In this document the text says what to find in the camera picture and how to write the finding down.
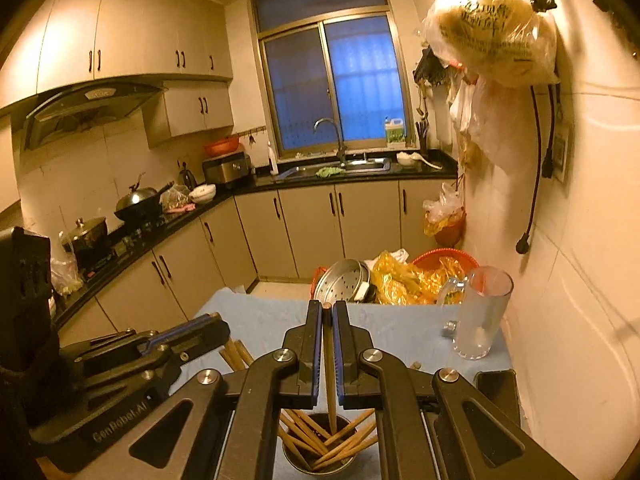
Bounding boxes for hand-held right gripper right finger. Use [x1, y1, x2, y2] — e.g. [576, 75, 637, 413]
[332, 300, 581, 480]

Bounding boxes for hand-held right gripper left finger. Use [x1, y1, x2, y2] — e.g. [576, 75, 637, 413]
[117, 300, 325, 480]

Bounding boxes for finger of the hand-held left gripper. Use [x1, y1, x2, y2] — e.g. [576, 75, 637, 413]
[75, 318, 232, 402]
[60, 312, 224, 362]

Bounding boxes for metal cup with chopsticks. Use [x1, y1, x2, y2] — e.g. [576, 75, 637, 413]
[277, 406, 381, 471]

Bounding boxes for black utensil holder cup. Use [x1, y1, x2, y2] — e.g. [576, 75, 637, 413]
[280, 409, 353, 476]

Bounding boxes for clear plastic bag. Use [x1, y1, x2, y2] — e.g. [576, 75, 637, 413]
[50, 254, 84, 296]

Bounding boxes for blue towel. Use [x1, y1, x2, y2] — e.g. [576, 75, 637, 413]
[170, 287, 523, 480]

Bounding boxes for perforated metal steamer plate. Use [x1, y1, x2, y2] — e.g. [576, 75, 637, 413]
[312, 259, 371, 303]

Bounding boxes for black pot with lid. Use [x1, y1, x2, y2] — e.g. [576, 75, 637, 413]
[61, 216, 110, 266]

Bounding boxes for gas stove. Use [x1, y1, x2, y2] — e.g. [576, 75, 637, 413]
[75, 215, 171, 281]

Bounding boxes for yellow plastic bag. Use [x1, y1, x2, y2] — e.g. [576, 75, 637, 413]
[370, 251, 468, 306]

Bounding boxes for beige lower kitchen cabinets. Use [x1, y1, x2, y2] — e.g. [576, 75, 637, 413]
[57, 177, 458, 333]

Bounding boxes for beige kitchen cabinets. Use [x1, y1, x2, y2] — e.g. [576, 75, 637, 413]
[0, 0, 235, 148]
[57, 177, 458, 333]

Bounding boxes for black wok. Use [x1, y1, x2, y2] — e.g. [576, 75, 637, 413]
[114, 172, 176, 222]

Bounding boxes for red plastic basket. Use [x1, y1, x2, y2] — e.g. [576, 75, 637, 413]
[411, 247, 480, 281]

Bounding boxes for plastic bag of food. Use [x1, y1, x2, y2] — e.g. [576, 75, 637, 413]
[159, 183, 196, 213]

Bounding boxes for glass mug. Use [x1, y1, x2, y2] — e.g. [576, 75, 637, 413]
[437, 266, 515, 361]

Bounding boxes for black smartphone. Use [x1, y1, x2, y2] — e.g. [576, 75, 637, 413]
[474, 369, 522, 428]

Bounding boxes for hanging red bin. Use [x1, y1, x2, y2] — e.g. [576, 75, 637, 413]
[433, 210, 467, 248]

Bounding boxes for black kitchen countertop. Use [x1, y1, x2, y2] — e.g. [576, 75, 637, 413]
[50, 157, 458, 331]

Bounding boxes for steel countertop appliance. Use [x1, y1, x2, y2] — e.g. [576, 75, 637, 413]
[202, 151, 252, 186]

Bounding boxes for crumpled plastic bag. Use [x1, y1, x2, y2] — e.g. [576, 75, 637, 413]
[422, 182, 466, 236]

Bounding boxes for steel sink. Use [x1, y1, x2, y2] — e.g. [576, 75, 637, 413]
[277, 157, 391, 181]

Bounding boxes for red bowl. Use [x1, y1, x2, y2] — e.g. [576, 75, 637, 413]
[202, 137, 240, 157]

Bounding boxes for white bowl with spoon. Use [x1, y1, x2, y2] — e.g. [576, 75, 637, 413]
[396, 151, 443, 170]

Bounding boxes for metal faucet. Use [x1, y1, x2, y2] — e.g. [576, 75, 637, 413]
[314, 117, 349, 166]

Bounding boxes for range hood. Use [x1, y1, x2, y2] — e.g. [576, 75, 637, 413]
[22, 82, 168, 151]

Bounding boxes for green detergent bottle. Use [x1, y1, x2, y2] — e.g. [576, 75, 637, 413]
[384, 116, 406, 150]

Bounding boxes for clear hanging plastic bags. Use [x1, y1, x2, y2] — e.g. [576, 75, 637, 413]
[447, 72, 542, 181]

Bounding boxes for window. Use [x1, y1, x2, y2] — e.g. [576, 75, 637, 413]
[250, 0, 416, 161]

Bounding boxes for beige upper kitchen cabinets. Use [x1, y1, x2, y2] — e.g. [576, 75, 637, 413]
[0, 0, 235, 148]

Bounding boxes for plastic bag of bread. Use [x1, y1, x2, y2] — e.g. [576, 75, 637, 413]
[422, 0, 561, 86]

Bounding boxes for black power cable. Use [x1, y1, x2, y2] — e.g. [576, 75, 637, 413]
[516, 85, 561, 256]

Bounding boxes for wall socket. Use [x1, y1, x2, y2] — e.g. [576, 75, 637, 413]
[542, 124, 572, 184]

